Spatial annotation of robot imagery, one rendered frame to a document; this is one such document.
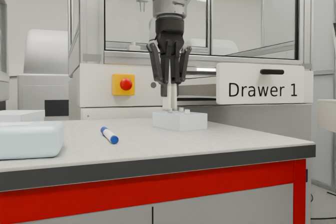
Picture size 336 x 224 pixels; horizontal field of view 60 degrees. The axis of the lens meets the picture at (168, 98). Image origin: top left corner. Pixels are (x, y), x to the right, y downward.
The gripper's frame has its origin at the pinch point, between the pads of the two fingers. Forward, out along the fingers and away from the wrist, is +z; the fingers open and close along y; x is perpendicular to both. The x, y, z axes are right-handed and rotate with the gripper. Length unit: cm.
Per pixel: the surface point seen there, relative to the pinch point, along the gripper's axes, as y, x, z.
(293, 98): 35.1, -12.6, 0.5
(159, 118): -3.4, -0.4, 5.5
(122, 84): -2.9, 22.9, -3.8
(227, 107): 41.4, 20.6, 5.1
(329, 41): 213, 70, -45
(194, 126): 1.0, -9.1, 6.8
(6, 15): -27, 128, -45
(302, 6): 79, 12, -39
